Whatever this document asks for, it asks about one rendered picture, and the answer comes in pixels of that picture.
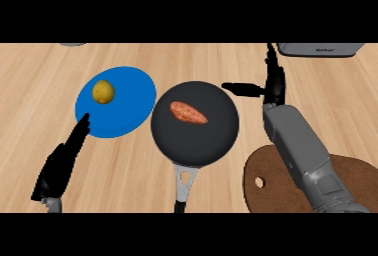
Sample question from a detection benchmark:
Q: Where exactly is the blue round plate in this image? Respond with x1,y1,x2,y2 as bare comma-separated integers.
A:
74,65,158,139

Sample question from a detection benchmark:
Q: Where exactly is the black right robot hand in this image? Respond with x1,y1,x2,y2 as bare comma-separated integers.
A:
220,42,288,108

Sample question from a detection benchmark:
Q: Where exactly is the brown round cutting board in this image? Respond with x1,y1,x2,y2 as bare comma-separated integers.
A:
242,144,378,214

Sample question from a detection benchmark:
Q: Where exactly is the yellow potato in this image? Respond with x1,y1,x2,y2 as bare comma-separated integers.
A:
91,79,116,105

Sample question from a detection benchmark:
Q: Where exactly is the dark grey frying pan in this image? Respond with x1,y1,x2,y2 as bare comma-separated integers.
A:
149,80,240,214

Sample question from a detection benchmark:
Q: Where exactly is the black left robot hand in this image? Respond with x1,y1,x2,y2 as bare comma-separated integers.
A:
29,112,91,202

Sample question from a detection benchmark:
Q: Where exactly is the orange sweet potato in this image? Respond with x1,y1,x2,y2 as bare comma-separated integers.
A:
168,100,209,125

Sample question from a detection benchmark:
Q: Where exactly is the grey appliance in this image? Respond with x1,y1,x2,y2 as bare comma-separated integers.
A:
274,42,367,59

